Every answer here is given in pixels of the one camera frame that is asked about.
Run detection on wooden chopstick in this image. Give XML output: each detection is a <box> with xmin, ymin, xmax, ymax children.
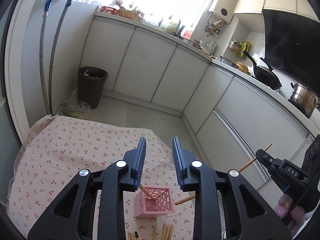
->
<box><xmin>238</xmin><ymin>143</ymin><xmax>272</xmax><ymax>172</ymax></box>
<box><xmin>160</xmin><ymin>223</ymin><xmax>174</xmax><ymax>240</ymax></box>
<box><xmin>139</xmin><ymin>185</ymin><xmax>153</xmax><ymax>199</ymax></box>
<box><xmin>175</xmin><ymin>195</ymin><xmax>196</xmax><ymax>205</ymax></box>
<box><xmin>127</xmin><ymin>231</ymin><xmax>135</xmax><ymax>240</ymax></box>

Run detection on white kitchen cabinets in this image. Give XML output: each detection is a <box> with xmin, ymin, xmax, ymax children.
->
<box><xmin>80</xmin><ymin>15</ymin><xmax>318</xmax><ymax>193</ymax></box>

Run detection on right hand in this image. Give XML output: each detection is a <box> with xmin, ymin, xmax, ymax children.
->
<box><xmin>274</xmin><ymin>194</ymin><xmax>305</xmax><ymax>234</ymax></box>

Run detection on pink perforated utensil holder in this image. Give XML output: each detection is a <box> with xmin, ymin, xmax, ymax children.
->
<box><xmin>135</xmin><ymin>186</ymin><xmax>175</xmax><ymax>218</ymax></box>

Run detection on cherry print tablecloth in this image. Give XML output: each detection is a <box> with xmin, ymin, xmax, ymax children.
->
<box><xmin>7</xmin><ymin>116</ymin><xmax>187</xmax><ymax>236</ymax></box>

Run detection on plastic bag on floor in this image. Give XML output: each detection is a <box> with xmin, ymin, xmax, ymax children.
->
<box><xmin>60</xmin><ymin>90</ymin><xmax>91</xmax><ymax>119</ymax></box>

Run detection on steel cooking pot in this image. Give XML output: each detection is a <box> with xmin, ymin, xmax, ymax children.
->
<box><xmin>288</xmin><ymin>83</ymin><xmax>317</xmax><ymax>119</ymax></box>

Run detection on dark brown trash bin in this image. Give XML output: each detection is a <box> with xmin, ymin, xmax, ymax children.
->
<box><xmin>77</xmin><ymin>66</ymin><xmax>108</xmax><ymax>109</ymax></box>

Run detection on black wok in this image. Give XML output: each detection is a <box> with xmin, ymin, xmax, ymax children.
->
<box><xmin>242</xmin><ymin>50</ymin><xmax>282</xmax><ymax>90</ymax></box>

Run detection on black range hood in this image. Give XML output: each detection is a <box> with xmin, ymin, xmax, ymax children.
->
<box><xmin>263</xmin><ymin>9</ymin><xmax>320</xmax><ymax>95</ymax></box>

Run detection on wicker basket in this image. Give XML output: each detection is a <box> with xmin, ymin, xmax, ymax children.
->
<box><xmin>118</xmin><ymin>9</ymin><xmax>142</xmax><ymax>21</ymax></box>

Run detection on white water heater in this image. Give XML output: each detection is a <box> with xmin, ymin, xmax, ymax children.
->
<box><xmin>209</xmin><ymin>0</ymin><xmax>238</xmax><ymax>24</ymax></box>

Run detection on green handled mop pole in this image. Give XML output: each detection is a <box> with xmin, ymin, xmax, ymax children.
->
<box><xmin>48</xmin><ymin>0</ymin><xmax>76</xmax><ymax>116</ymax></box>

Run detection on blue handled mop pole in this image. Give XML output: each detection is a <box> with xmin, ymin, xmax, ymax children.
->
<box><xmin>39</xmin><ymin>0</ymin><xmax>55</xmax><ymax>116</ymax></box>

